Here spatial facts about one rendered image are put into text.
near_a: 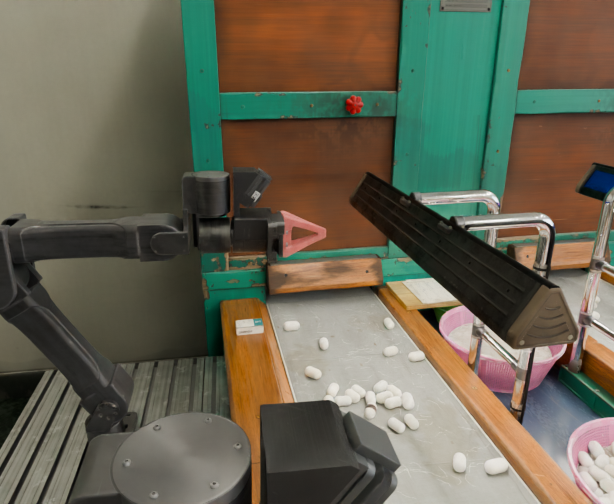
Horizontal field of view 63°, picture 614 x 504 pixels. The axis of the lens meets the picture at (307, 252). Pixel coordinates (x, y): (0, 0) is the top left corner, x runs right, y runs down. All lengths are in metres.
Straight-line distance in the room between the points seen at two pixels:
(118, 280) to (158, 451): 1.97
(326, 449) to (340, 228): 1.11
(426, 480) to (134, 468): 0.66
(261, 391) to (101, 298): 1.38
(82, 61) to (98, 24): 0.14
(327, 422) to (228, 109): 1.02
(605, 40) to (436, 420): 1.06
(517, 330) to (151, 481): 0.43
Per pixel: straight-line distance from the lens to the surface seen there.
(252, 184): 0.78
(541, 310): 0.58
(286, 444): 0.22
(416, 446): 0.90
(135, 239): 0.79
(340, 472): 0.22
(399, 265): 1.39
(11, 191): 2.18
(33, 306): 0.87
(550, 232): 0.84
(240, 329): 1.13
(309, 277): 1.27
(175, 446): 0.24
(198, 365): 1.23
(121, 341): 2.32
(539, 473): 0.87
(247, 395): 0.95
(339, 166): 1.27
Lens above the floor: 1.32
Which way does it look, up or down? 20 degrees down
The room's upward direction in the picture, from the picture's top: straight up
